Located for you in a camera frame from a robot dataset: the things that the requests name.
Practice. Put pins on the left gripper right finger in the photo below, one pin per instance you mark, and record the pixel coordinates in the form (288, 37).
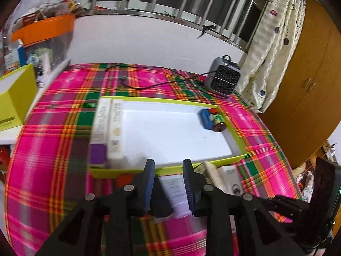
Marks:
(197, 190)

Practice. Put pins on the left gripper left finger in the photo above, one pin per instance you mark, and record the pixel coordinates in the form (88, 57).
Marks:
(143, 185)

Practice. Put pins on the green white medicine box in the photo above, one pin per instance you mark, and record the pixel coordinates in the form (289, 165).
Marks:
(210, 173)

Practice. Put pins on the white lavender cream tube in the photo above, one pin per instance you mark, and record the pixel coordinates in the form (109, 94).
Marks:
(176, 193)

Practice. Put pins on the white earphone box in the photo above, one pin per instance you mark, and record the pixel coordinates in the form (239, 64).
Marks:
(230, 178)

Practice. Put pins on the white beige long box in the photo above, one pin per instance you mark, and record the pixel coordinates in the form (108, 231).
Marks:
(115, 154)

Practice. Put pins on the white purple long box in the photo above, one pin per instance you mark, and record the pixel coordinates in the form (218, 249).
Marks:
(98, 140)

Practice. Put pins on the brown jar orange lid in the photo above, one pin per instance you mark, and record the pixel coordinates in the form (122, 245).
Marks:
(218, 124)
(124, 179)

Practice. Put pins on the blue translucent small box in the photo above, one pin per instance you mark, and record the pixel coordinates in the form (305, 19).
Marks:
(206, 119)

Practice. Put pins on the shallow yellow-green tray box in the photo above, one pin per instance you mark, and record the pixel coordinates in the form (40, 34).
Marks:
(169, 131)

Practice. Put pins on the pink plaid tablecloth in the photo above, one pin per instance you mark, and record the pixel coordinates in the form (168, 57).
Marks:
(47, 175)

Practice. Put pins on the wooden wardrobe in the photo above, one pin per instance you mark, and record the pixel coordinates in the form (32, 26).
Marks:
(306, 109)

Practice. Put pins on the small grey space heater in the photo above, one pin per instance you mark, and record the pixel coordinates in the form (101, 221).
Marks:
(223, 76)

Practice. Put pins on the white side shelf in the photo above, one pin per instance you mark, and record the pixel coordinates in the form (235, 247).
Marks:
(9, 136)

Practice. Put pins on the cream patterned curtain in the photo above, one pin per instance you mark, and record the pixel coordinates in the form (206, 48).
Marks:
(270, 52)

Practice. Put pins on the black clip on sill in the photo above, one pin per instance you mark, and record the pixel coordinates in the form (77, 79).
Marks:
(206, 28)

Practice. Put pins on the yellow-green box lid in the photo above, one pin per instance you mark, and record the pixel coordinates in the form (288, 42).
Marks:
(18, 90)

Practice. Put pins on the clear plastic storage box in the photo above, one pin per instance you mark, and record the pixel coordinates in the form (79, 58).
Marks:
(56, 48)

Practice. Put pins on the blue white carton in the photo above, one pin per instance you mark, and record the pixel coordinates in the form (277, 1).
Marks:
(15, 57)

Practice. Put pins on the orange plastic bin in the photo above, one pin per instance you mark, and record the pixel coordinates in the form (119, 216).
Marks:
(44, 30)

